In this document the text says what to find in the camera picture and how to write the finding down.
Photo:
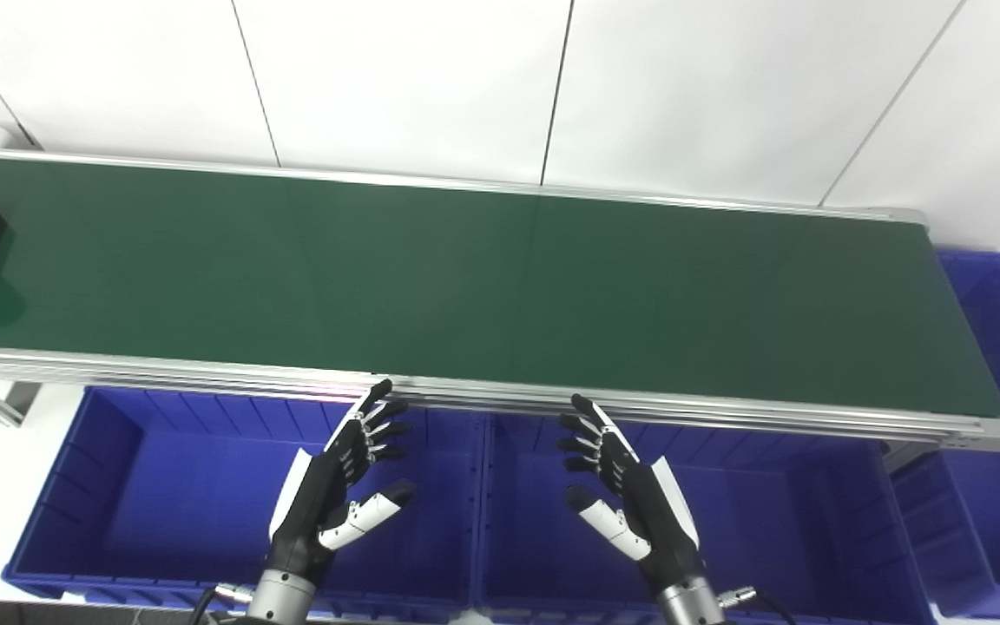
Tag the green conveyor belt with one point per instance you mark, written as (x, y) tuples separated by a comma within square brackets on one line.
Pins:
[(205, 371), (465, 286)]

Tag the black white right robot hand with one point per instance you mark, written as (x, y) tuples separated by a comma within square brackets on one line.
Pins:
[(652, 512)]

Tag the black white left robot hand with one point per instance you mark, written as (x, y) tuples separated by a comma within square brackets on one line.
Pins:
[(313, 495)]

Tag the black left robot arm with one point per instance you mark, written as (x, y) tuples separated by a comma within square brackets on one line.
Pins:
[(281, 599)]

